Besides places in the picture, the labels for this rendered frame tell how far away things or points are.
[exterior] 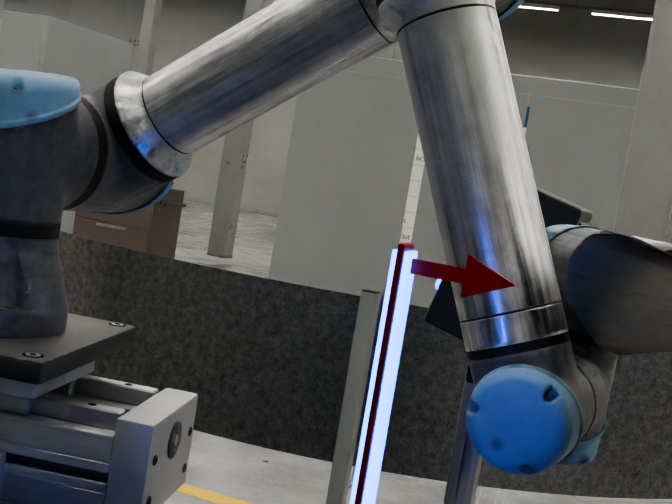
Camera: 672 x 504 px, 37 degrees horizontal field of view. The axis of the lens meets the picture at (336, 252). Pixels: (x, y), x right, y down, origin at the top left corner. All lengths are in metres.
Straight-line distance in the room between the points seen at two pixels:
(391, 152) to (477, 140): 6.14
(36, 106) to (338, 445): 1.58
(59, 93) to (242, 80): 0.16
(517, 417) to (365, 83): 6.32
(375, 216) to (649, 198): 2.54
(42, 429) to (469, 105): 0.45
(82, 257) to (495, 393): 2.06
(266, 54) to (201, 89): 0.07
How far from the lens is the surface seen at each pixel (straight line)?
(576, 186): 6.58
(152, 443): 0.85
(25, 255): 0.90
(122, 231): 7.28
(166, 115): 0.97
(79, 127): 0.94
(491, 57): 0.73
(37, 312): 0.91
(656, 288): 0.51
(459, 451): 1.09
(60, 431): 0.88
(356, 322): 2.28
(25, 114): 0.89
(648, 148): 4.84
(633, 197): 4.83
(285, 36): 0.91
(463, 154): 0.71
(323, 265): 6.99
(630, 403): 2.54
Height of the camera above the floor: 1.22
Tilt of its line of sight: 5 degrees down
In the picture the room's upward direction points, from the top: 9 degrees clockwise
